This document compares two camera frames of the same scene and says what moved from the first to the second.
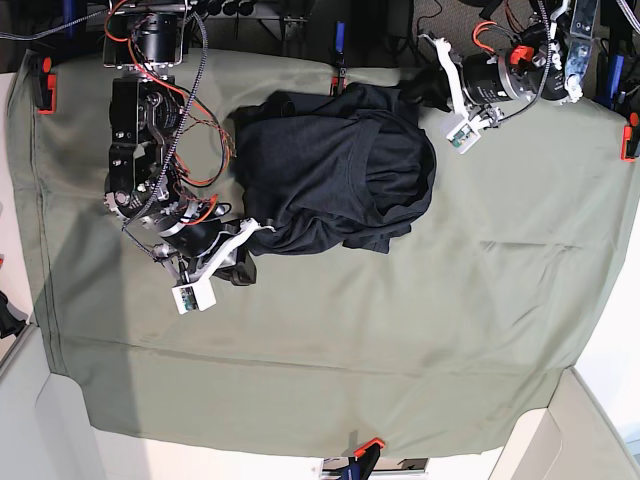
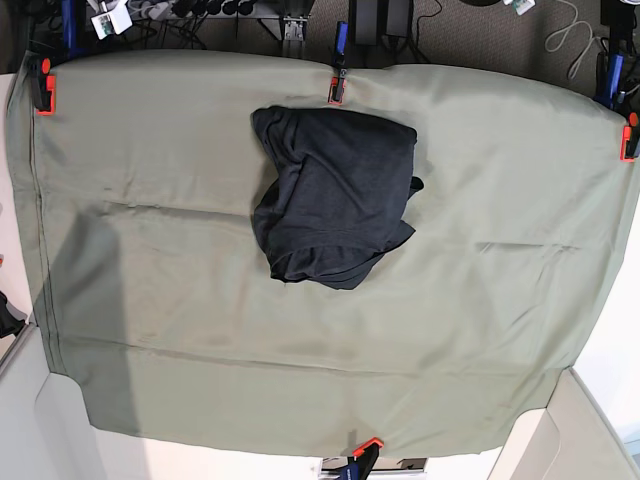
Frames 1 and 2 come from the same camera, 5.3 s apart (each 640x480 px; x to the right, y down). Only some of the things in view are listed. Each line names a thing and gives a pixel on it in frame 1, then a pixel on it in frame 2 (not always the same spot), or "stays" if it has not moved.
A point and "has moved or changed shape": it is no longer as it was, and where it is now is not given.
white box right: x=571 y=438 stays
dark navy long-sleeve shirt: x=355 y=169 has moved or changed shape
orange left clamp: x=44 y=84 stays
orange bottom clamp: x=367 y=455 stays
